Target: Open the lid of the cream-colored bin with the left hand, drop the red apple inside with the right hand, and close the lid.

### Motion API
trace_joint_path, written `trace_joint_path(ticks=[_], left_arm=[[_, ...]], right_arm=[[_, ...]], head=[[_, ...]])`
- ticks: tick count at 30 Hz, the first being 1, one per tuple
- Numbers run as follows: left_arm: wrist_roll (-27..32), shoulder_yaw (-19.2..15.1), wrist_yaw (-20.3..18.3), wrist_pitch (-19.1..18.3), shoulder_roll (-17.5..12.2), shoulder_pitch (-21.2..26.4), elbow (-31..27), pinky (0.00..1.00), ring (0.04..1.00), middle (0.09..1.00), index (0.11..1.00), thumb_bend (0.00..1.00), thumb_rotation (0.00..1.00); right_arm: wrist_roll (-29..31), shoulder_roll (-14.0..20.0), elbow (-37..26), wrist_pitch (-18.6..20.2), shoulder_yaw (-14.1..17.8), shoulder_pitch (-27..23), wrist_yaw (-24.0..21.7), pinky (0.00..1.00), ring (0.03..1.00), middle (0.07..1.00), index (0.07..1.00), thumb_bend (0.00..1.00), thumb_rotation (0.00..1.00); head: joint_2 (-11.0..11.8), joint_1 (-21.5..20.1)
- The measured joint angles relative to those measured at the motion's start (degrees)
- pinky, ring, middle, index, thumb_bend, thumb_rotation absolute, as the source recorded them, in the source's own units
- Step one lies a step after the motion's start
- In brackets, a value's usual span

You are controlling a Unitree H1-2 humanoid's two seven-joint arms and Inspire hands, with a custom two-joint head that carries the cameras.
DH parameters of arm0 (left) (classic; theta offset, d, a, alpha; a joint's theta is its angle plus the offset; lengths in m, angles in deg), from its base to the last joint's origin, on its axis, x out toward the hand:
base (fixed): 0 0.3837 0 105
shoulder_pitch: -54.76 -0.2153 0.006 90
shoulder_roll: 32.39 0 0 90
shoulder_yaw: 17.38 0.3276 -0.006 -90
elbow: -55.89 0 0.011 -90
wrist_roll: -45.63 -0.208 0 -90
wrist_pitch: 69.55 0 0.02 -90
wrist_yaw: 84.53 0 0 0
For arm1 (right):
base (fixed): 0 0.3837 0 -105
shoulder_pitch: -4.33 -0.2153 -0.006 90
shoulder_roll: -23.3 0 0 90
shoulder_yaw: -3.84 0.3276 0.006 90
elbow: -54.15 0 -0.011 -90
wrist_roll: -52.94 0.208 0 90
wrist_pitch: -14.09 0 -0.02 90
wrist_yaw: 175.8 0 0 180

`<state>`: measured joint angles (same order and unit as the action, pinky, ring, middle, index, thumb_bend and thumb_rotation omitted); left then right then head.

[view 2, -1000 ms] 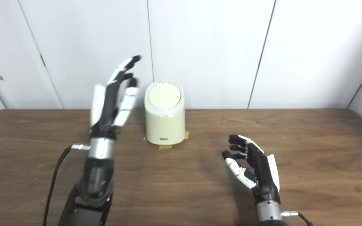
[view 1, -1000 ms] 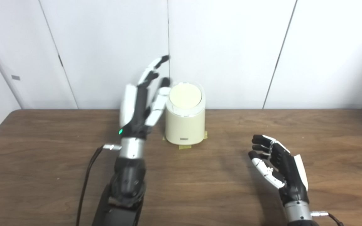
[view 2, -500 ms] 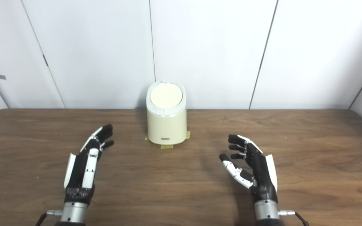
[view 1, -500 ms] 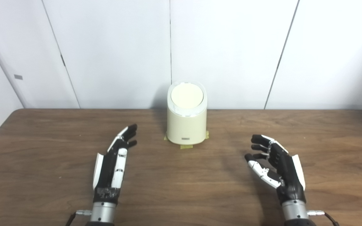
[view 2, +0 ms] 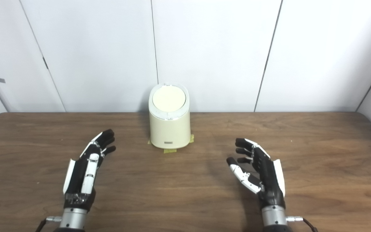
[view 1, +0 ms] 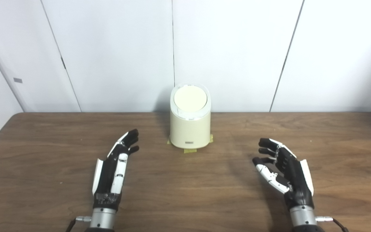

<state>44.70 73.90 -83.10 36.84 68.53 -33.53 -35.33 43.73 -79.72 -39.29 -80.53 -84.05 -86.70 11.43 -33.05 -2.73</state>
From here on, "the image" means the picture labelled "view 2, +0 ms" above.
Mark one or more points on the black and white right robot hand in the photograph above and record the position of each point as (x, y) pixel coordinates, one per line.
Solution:
(267, 178)

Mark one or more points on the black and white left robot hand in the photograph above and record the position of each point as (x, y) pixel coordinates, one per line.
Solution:
(77, 180)

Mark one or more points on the cream-colored bin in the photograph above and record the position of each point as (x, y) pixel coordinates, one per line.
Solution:
(169, 130)

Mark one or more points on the cream round bin lid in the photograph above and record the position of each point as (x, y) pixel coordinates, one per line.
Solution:
(169, 98)

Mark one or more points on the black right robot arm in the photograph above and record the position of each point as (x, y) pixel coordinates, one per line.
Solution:
(275, 219)

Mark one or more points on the black wall panel hinge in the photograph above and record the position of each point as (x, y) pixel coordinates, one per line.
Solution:
(45, 62)

